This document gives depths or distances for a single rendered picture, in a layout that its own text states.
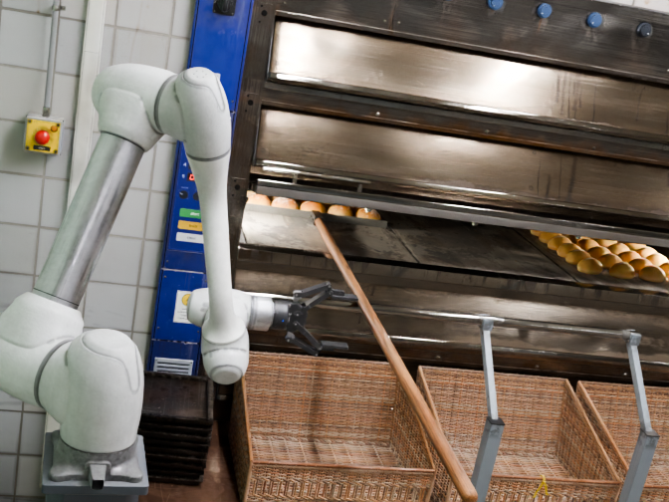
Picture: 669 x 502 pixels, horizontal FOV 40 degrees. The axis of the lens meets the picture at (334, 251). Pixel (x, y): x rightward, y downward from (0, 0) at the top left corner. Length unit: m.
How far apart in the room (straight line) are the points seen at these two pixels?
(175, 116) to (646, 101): 1.70
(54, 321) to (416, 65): 1.41
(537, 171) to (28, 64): 1.58
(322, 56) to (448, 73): 0.40
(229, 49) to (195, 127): 0.76
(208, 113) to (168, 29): 0.80
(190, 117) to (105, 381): 0.57
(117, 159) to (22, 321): 0.39
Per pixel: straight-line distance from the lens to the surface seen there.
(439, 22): 2.87
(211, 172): 2.04
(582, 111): 3.05
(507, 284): 3.13
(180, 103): 1.97
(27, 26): 2.75
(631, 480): 2.90
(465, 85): 2.90
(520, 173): 3.03
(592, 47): 3.06
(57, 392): 1.92
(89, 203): 2.02
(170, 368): 2.98
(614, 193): 3.18
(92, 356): 1.86
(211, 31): 2.70
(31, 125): 2.72
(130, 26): 2.73
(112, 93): 2.06
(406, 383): 2.09
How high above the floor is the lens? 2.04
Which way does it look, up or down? 17 degrees down
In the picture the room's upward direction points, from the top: 11 degrees clockwise
